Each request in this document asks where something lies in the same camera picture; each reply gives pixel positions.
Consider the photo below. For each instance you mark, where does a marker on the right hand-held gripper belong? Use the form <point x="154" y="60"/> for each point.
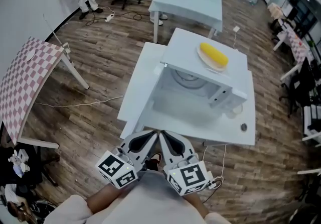
<point x="190" y="177"/>

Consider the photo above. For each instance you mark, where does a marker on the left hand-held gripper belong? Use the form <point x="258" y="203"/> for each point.
<point x="115" y="170"/>

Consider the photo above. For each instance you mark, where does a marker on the person's right forearm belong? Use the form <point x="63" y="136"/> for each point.
<point x="196" y="205"/>

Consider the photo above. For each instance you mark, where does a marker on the person's left forearm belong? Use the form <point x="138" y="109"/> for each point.
<point x="107" y="198"/>

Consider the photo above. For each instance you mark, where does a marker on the white microwave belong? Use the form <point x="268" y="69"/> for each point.
<point x="185" y="52"/>

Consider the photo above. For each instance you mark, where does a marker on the person's red shoe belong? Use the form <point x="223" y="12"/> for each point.
<point x="156" y="160"/>

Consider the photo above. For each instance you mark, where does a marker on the white power strip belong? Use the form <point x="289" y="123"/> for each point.
<point x="213" y="181"/>
<point x="109" y="17"/>

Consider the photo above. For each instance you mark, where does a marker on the person's light grey shirt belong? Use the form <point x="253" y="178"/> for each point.
<point x="150" y="203"/>

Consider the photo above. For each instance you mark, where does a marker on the white square table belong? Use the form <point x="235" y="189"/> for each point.
<point x="135" y="87"/>

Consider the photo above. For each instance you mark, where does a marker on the grey round table grommet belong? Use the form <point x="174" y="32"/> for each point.
<point x="244" y="127"/>

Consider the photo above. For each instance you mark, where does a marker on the yellow corn on plate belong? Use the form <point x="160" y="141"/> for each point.
<point x="208" y="63"/>

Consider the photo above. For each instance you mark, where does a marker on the yellow corn cob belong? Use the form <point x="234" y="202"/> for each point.
<point x="214" y="54"/>

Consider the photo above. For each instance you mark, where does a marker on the spare hand-held gripper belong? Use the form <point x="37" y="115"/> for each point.
<point x="20" y="164"/>

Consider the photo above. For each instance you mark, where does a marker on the red checkered cloth table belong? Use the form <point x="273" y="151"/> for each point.
<point x="22" y="87"/>

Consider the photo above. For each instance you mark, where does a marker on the white round disc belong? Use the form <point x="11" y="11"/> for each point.
<point x="30" y="55"/>

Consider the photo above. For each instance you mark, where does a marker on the table with white cloth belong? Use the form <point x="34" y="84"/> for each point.
<point x="190" y="7"/>

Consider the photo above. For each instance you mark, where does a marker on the small red checkered table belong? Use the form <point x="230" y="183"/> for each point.
<point x="293" y="42"/>

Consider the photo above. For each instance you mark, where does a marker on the yellow cloth table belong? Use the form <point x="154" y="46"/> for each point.
<point x="276" y="10"/>

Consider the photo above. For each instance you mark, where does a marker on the white square wall plug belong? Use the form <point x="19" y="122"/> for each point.
<point x="236" y="29"/>

